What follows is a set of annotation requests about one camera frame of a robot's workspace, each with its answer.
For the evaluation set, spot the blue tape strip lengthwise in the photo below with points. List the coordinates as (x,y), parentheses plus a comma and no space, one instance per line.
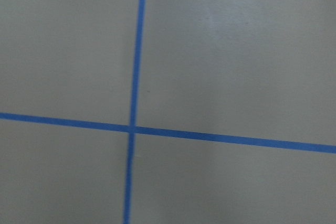
(312,147)

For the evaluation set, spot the blue tape strip crosswise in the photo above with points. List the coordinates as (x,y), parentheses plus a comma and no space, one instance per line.
(133,111)

